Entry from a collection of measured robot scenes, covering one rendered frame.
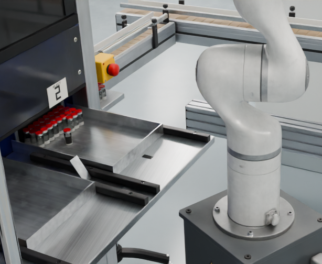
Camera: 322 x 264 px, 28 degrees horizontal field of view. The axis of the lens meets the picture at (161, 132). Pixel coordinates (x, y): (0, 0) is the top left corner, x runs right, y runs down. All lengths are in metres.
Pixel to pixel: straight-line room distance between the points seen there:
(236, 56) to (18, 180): 0.70
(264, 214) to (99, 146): 0.56
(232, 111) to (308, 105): 1.89
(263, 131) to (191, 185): 1.89
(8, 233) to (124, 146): 0.90
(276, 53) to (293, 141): 1.36
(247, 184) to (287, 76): 0.27
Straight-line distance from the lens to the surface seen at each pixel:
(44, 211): 1.61
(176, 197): 3.19
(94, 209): 1.59
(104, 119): 1.98
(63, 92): 1.89
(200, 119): 2.80
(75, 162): 1.69
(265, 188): 1.47
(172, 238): 2.93
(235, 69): 1.34
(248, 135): 1.39
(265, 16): 1.30
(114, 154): 1.80
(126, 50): 2.38
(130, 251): 2.68
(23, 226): 1.57
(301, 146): 2.66
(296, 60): 1.33
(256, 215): 1.50
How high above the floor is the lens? 1.77
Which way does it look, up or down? 28 degrees down
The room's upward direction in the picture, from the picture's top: 4 degrees counter-clockwise
